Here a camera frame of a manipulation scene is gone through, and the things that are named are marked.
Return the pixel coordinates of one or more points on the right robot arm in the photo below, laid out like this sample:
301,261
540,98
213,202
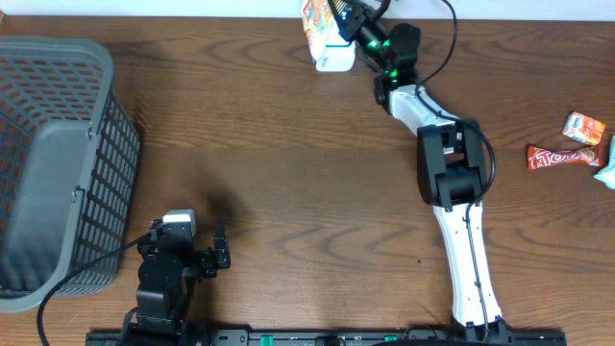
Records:
456,164

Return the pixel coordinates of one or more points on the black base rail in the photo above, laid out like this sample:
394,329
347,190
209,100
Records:
416,336

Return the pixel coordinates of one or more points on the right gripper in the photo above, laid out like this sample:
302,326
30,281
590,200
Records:
353,19

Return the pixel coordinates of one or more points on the white barcode scanner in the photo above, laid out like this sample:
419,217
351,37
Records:
332,53

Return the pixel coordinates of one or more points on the red Top chocolate bar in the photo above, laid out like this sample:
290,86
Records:
541,158

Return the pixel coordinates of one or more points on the light blue wipes packet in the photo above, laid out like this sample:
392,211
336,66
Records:
607,174

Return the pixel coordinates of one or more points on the grey plastic mesh basket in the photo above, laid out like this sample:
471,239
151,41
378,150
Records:
69,157

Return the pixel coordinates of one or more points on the small orange tissue pack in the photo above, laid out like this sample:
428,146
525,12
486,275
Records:
583,129

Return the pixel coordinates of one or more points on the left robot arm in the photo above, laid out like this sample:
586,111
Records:
171,268

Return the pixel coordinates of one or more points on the white printed refill pouch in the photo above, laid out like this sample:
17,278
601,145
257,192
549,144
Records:
320,27

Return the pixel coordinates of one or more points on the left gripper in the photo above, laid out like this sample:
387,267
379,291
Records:
208,262

